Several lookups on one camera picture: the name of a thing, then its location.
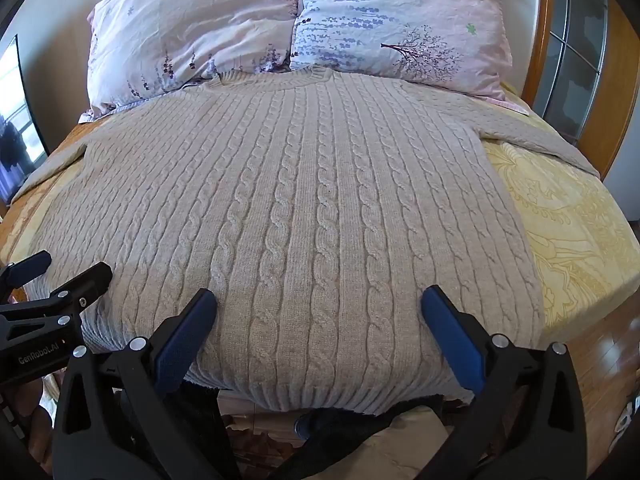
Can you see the dark cloth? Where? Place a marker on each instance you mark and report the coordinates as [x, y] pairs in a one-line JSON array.
[[350, 435]]

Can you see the pink blue tree-print pillow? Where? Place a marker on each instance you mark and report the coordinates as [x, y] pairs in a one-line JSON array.
[[395, 25]]

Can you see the frosted glass panel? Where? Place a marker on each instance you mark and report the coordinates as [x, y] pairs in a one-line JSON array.
[[575, 45]]

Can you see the pink floral pillow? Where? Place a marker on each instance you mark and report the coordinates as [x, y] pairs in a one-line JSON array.
[[185, 35]]

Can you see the flat screen television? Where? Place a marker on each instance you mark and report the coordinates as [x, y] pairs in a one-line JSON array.
[[17, 125]]

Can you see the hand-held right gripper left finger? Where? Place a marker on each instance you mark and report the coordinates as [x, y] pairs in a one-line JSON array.
[[185, 340]]

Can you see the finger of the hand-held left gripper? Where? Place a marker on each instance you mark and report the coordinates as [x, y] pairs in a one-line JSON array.
[[27, 267], [75, 292]]

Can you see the yellow patterned blanket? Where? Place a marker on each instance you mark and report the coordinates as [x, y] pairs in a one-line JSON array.
[[565, 240]]

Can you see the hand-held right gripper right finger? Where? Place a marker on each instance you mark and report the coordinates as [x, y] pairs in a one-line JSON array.
[[450, 335]]

